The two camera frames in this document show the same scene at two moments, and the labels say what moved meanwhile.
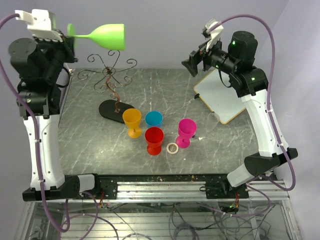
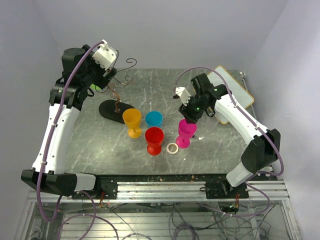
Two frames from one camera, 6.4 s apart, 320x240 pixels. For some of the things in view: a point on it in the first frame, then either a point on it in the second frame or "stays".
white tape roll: (172, 152) stays
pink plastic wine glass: (187, 128) stays
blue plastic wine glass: (154, 119) stays
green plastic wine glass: (110, 36) -> (92, 86)
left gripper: (67, 44) -> (103, 80)
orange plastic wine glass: (132, 117) stays
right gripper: (196, 57) -> (190, 116)
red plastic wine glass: (154, 136) stays
